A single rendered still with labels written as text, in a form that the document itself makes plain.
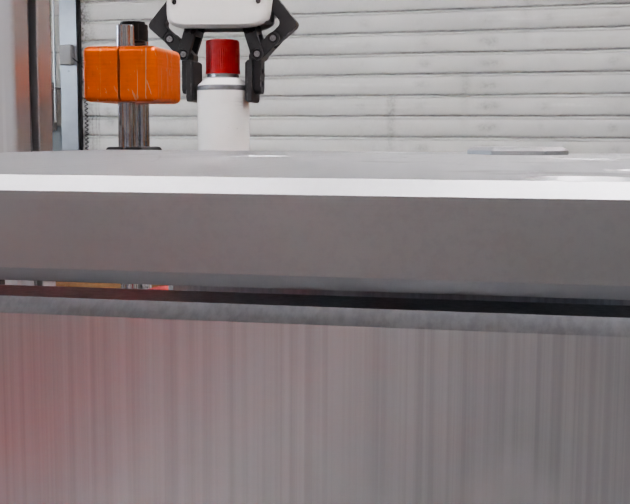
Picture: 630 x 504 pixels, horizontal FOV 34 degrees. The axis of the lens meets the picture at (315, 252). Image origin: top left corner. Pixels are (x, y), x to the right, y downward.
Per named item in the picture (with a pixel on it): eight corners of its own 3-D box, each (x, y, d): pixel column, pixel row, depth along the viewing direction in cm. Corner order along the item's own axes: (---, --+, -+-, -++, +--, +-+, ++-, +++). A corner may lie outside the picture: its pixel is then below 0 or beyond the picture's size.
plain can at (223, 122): (243, 252, 99) (241, 36, 97) (191, 251, 100) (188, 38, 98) (256, 246, 105) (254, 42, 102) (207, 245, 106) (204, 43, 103)
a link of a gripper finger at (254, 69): (244, 31, 98) (244, 101, 99) (277, 30, 98) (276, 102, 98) (252, 34, 101) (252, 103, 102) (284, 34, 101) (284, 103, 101)
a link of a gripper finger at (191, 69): (161, 32, 100) (161, 101, 100) (192, 31, 99) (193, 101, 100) (171, 35, 103) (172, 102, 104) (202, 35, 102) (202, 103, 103)
